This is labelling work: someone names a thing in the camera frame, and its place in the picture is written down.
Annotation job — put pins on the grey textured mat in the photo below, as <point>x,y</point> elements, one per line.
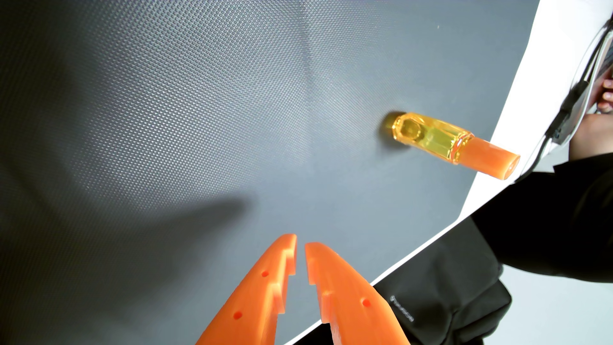
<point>191,120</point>

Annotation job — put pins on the yellow eyedrops bottle orange cap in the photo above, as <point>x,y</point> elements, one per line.
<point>448,141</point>

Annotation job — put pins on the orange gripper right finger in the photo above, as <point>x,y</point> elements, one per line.
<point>352,306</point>

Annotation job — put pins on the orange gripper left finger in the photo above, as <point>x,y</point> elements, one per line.
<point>254,302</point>

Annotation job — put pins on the person's hand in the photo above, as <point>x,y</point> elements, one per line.
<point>591,136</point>

